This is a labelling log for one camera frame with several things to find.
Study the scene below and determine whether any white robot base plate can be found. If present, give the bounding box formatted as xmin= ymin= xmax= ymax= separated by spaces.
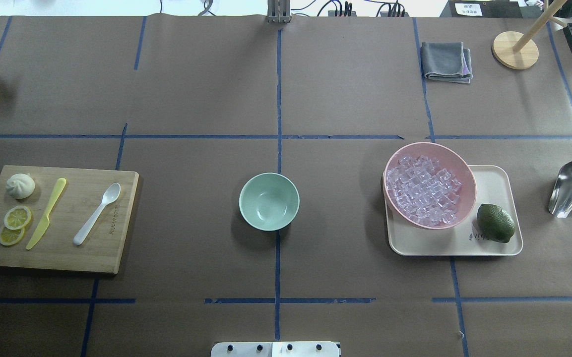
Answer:
xmin=210 ymin=341 xmax=342 ymax=357

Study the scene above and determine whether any yellow plastic knife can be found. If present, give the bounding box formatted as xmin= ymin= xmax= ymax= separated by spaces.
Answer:
xmin=25 ymin=177 xmax=67 ymax=250

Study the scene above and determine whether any grey folded cloth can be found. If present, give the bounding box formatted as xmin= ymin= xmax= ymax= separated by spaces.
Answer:
xmin=420 ymin=42 xmax=473 ymax=84

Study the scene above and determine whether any wooden paper towel stand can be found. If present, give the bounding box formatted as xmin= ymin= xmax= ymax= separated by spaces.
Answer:
xmin=491 ymin=0 xmax=566 ymax=70

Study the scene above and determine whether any pink bowl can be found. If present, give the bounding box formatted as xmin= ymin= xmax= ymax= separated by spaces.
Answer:
xmin=382 ymin=142 xmax=477 ymax=230

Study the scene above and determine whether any clear ice cubes pile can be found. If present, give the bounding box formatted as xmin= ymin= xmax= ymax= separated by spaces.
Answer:
xmin=383 ymin=155 xmax=462 ymax=228

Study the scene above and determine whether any lemon slice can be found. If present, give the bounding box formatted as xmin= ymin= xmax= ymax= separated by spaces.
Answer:
xmin=3 ymin=205 xmax=33 ymax=231
xmin=0 ymin=226 xmax=26 ymax=246

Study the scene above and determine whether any wooden cutting board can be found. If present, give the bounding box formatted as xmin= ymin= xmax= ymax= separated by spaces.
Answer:
xmin=0 ymin=165 xmax=140 ymax=274

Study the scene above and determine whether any white plastic spoon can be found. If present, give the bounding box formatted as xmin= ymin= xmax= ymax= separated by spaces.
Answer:
xmin=73 ymin=182 xmax=121 ymax=246

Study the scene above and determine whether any beige plastic tray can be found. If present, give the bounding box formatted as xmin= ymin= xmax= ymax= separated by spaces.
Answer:
xmin=386 ymin=165 xmax=523 ymax=257

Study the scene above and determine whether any green lime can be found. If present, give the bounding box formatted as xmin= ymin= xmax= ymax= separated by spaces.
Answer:
xmin=476 ymin=203 xmax=516 ymax=243

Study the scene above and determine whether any aluminium frame post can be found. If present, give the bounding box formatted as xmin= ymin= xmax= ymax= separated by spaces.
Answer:
xmin=267 ymin=0 xmax=292 ymax=23

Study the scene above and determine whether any mint green bowl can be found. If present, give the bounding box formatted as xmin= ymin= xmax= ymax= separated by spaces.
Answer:
xmin=239 ymin=173 xmax=300 ymax=232

